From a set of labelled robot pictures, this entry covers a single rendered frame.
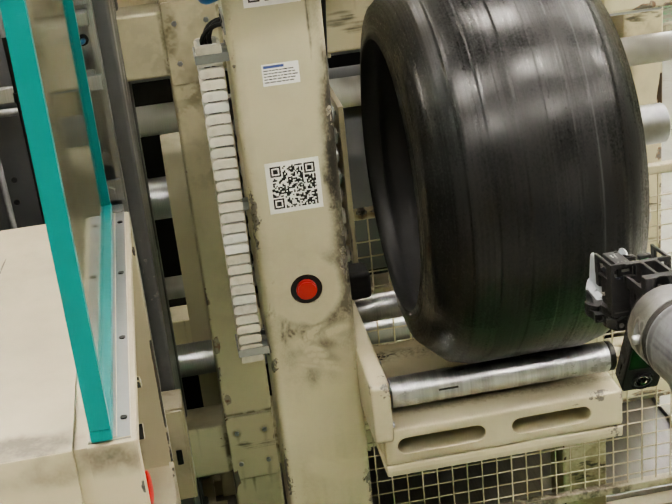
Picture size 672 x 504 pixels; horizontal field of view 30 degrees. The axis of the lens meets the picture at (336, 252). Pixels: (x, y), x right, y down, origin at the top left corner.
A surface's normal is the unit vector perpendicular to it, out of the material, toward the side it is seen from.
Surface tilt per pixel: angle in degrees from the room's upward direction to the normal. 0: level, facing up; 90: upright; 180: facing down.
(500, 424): 90
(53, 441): 0
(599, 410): 90
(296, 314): 90
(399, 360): 0
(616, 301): 83
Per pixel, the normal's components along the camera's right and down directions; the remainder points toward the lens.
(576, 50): 0.04, -0.38
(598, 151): 0.12, 0.07
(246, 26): 0.16, 0.39
